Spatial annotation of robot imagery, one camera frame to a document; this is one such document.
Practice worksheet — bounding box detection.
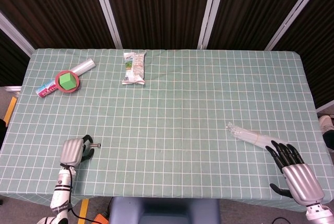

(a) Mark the white shoe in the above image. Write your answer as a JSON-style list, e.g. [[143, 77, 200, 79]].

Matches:
[[319, 115, 334, 133]]

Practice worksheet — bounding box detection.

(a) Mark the green cube block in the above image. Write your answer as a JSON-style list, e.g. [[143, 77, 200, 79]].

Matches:
[[58, 72, 77, 91]]

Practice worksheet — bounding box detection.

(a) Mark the white partition frame post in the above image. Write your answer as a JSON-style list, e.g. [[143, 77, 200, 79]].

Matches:
[[90, 0, 123, 50], [197, 0, 227, 50], [264, 0, 331, 51], [0, 11, 35, 57]]

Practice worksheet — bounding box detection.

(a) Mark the red tape ring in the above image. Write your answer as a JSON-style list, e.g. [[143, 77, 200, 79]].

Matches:
[[54, 69, 81, 95]]

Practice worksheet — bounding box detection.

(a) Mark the black cable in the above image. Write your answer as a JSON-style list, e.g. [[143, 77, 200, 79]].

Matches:
[[68, 197, 95, 221]]

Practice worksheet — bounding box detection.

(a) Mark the orange foot pedal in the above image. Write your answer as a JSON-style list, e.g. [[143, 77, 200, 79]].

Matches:
[[93, 214, 111, 224]]

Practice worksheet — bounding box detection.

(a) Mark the clear plastic straw bundle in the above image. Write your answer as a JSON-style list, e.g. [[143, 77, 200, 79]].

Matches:
[[226, 122, 273, 149]]

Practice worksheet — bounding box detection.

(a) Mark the green checked tablecloth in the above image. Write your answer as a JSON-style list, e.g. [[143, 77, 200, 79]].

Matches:
[[0, 48, 334, 207]]

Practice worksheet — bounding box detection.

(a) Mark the yellow floor tape strip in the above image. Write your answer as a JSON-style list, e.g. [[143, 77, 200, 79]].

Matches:
[[77, 199, 90, 224], [4, 97, 18, 125]]

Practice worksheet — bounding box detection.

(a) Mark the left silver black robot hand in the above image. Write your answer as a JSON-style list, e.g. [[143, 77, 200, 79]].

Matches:
[[59, 134, 95, 168]]

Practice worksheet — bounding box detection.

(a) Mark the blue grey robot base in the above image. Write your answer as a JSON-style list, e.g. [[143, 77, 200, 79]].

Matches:
[[108, 197, 221, 224]]

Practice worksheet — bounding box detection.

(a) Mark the white snack packet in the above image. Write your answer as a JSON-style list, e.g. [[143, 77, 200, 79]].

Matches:
[[121, 51, 147, 86]]

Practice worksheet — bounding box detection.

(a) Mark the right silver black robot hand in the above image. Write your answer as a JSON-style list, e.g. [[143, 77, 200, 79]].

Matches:
[[265, 140, 325, 206]]

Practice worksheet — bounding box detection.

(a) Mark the plastic wrap roll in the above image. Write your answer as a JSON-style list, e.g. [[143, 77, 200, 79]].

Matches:
[[35, 56, 96, 99]]

